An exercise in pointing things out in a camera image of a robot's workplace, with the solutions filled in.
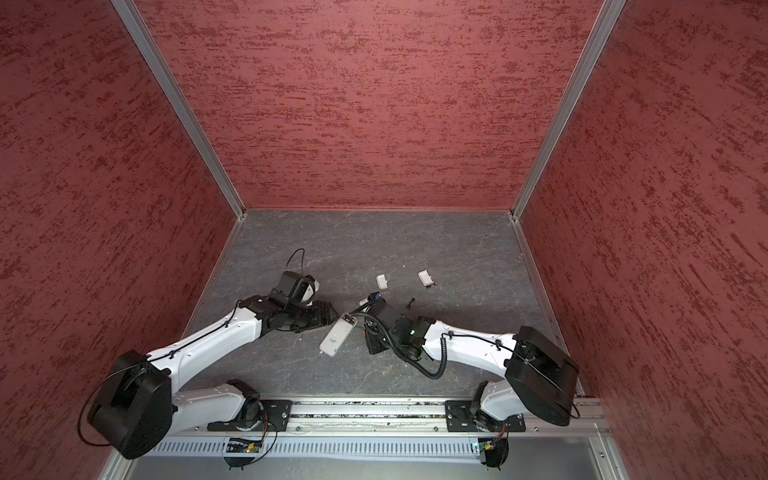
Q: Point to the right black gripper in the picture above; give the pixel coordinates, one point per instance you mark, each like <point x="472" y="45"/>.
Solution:
<point x="371" y="338"/>

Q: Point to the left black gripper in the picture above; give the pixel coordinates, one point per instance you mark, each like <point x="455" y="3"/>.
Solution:
<point x="319" y="318"/>

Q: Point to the grey remote control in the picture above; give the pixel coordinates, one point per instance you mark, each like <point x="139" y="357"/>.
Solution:
<point x="338" y="334"/>

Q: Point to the grey remote battery cover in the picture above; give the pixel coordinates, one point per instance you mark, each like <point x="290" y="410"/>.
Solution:
<point x="382" y="282"/>

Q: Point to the white battery cover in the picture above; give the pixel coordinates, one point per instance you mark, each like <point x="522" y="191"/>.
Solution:
<point x="425" y="279"/>

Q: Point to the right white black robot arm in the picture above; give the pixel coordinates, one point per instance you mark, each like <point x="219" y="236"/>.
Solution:
<point x="535" y="376"/>

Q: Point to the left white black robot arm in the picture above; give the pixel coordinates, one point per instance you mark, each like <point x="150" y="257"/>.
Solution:
<point x="142" y="400"/>

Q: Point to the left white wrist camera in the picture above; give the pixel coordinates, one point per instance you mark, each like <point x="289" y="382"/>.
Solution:
<point x="312" y="286"/>

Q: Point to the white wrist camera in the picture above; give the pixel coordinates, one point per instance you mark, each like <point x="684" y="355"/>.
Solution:
<point x="312" y="286"/>
<point x="371" y="298"/>

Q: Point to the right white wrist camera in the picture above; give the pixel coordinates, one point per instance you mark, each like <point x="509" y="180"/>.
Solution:
<point x="371" y="298"/>

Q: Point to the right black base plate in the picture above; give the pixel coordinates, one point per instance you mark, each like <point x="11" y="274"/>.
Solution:
<point x="463" y="416"/>

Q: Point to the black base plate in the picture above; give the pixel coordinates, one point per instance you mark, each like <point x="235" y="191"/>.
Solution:
<point x="257" y="416"/>
<point x="463" y="416"/>

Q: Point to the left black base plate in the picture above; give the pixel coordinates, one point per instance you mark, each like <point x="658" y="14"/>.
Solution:
<point x="257" y="416"/>

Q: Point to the white slotted cable duct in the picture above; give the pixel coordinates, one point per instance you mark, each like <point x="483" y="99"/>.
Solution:
<point x="450" y="449"/>

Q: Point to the left aluminium corner post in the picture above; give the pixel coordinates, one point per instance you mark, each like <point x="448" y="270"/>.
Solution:
<point x="131" y="18"/>

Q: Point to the aluminium corner post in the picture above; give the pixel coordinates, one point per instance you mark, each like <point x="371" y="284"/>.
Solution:
<point x="605" y="21"/>
<point x="131" y="18"/>

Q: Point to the right aluminium corner post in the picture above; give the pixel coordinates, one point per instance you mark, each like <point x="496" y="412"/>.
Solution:
<point x="605" y="21"/>

